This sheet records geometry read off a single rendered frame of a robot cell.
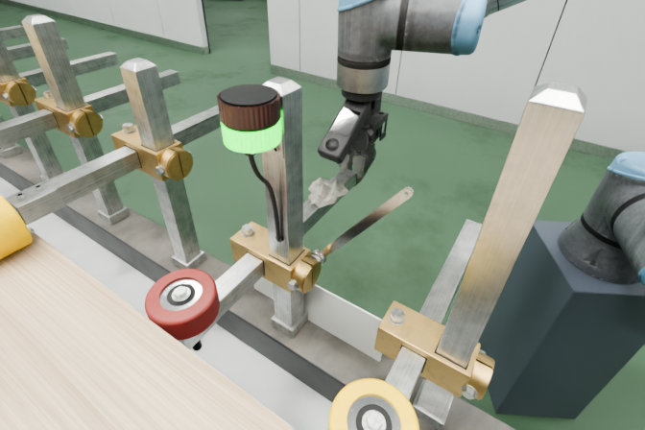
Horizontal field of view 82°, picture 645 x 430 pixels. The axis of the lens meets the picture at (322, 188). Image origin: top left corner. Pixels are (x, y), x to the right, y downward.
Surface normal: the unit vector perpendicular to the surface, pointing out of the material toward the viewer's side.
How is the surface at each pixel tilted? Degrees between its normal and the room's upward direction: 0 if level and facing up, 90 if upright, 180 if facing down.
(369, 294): 0
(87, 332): 0
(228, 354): 0
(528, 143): 90
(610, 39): 90
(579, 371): 90
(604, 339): 90
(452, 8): 53
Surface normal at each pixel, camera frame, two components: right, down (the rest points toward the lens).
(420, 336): 0.03, -0.81
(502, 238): -0.54, 0.48
